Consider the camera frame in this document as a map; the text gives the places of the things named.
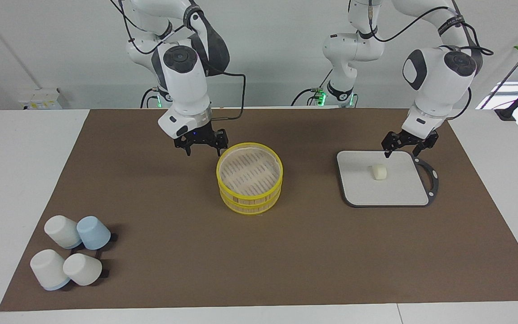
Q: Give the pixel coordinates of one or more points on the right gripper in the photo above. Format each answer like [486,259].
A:
[201,135]

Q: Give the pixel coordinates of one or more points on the light blue cup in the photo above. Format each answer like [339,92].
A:
[93,233]

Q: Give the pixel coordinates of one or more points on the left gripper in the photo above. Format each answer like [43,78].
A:
[413,137]

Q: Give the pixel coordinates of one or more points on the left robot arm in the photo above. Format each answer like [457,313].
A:
[439,85]

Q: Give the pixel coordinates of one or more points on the white steamed bun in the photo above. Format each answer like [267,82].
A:
[379,172]

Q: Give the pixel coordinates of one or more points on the white cup with blue rim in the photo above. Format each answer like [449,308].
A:
[47,269]

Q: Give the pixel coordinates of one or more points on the white wall socket box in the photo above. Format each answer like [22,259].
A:
[41,99]

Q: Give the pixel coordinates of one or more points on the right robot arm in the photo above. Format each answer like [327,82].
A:
[182,85]

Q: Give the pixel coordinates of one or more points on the white cutting board grey rim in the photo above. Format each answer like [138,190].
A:
[403,189]

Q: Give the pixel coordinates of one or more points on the yellow bamboo steamer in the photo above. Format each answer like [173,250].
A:
[250,175]

